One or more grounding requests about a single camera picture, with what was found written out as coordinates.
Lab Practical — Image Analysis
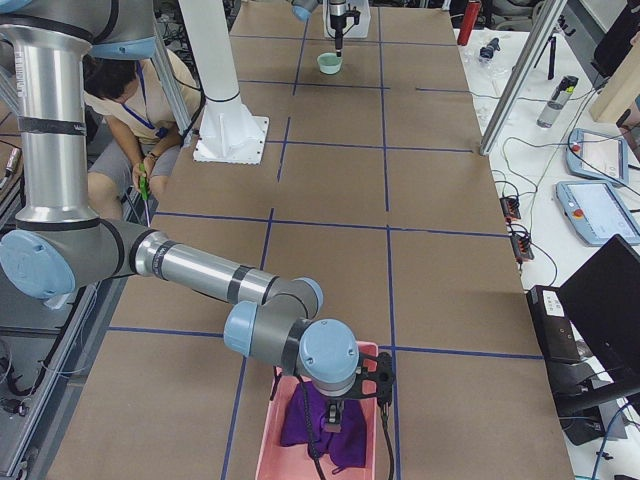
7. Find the red water bottle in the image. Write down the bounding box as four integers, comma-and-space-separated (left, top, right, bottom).
457, 0, 481, 46

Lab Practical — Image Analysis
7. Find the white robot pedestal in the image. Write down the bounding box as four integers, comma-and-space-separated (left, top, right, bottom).
179, 0, 269, 165

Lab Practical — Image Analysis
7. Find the person in tan shirt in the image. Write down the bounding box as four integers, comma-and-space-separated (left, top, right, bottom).
83, 56, 182, 219

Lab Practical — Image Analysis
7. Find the green handled tool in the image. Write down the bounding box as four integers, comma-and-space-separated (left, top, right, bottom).
138, 163, 151, 226

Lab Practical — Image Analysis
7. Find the pink plastic bin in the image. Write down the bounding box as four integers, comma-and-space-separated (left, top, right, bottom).
255, 369, 378, 479

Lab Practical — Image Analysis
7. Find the aluminium frame post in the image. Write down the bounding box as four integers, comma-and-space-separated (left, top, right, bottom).
479, 0, 567, 156

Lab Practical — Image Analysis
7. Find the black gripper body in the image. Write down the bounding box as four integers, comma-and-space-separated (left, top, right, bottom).
328, 2, 347, 46
323, 397, 345, 433

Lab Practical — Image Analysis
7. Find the near teach pendant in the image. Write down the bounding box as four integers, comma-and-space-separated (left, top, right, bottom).
555, 180, 639, 246

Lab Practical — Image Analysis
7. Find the teach pendant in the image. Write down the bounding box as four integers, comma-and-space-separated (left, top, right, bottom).
566, 128, 629, 186
555, 180, 639, 246

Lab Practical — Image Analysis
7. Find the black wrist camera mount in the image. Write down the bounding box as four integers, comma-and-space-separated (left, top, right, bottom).
357, 352, 396, 407
345, 4, 361, 25

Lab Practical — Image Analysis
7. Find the mint green bowl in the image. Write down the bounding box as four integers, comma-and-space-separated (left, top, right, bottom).
317, 52, 342, 75

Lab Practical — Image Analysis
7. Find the purple microfibre cloth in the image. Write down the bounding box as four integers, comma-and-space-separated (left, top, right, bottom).
279, 381, 367, 472

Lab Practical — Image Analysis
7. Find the clear plastic storage box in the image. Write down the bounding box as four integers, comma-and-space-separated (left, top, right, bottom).
322, 0, 371, 39

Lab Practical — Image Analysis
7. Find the far teach pendant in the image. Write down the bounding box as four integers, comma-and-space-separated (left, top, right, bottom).
566, 128, 629, 186

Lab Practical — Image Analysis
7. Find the black monitor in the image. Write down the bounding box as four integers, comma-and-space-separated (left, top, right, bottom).
558, 234, 639, 396

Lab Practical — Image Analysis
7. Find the clear bottle black cap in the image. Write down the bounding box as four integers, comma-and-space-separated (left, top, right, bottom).
536, 75, 579, 128

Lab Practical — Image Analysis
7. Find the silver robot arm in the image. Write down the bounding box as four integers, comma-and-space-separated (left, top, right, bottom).
1, 1, 359, 432
291, 0, 349, 57

